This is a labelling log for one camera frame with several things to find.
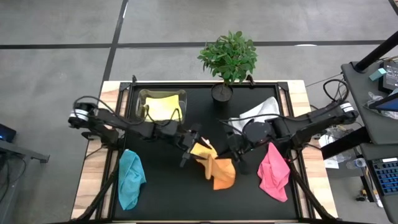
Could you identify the black metal table frame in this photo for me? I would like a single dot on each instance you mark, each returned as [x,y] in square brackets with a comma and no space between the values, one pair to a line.
[202,84]

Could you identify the black metal pole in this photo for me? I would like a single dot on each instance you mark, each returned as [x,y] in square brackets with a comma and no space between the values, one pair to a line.
[376,53]

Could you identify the pink microfiber towel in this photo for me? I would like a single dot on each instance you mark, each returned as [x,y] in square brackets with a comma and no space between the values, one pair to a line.
[273,177]

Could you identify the pale waffle weave towel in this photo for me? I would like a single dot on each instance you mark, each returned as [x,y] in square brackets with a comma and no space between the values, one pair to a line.
[264,109]

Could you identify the green potted plant black pot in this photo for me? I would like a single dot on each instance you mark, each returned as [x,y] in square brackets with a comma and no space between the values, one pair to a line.
[230,59]

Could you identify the clear plastic bottle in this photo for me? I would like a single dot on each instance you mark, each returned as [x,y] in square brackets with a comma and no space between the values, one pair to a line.
[357,163]

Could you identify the clear plastic bin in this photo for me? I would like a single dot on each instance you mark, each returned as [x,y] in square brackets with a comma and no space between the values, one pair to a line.
[139,99]

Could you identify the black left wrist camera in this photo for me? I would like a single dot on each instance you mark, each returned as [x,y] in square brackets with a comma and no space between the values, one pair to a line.
[196,128]

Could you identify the orange microfiber towel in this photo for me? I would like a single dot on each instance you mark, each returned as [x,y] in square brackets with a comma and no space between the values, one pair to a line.
[224,174]

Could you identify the small black yellow tool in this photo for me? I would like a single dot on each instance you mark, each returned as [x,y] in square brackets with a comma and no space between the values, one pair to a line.
[362,196]

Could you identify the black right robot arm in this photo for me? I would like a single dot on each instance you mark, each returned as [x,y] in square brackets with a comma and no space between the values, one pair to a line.
[311,119]

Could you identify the dark device with blue light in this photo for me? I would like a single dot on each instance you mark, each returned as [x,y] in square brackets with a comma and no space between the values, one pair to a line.
[6,133]

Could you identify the blue screen tablet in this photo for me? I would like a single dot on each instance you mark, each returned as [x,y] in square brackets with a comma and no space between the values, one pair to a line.
[388,105]

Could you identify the black screen device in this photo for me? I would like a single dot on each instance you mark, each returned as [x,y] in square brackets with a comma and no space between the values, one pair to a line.
[390,77]

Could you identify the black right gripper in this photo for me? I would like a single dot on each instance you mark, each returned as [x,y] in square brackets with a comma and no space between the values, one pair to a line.
[236,144]

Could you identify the small teal box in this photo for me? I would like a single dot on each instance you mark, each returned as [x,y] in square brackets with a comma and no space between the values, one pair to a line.
[377,74]

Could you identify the yellow microfiber towel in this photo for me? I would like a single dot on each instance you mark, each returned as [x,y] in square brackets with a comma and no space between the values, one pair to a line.
[161,107]

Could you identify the grey side desk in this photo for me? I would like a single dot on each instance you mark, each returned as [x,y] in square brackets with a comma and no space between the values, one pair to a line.
[357,93]

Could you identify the backlit computer keyboard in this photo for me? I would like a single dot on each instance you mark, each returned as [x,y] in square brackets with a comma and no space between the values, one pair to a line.
[387,175]

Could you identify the black table mat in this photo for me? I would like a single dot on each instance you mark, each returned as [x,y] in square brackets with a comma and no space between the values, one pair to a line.
[186,205]

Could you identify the white paper sheet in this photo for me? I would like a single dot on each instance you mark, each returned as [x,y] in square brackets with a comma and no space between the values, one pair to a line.
[332,163]

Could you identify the clear plastic bag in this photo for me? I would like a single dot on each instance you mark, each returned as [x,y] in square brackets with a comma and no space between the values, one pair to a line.
[374,99]

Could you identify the teal microfiber towel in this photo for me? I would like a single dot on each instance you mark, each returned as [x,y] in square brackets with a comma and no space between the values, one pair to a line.
[130,180]

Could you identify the grey desk with leg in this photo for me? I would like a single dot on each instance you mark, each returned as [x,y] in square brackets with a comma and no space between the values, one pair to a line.
[12,186]

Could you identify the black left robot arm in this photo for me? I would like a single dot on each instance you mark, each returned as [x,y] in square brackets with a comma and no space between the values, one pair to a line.
[124,123]

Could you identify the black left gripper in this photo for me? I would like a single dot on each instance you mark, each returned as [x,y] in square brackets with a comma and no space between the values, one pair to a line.
[188,140]

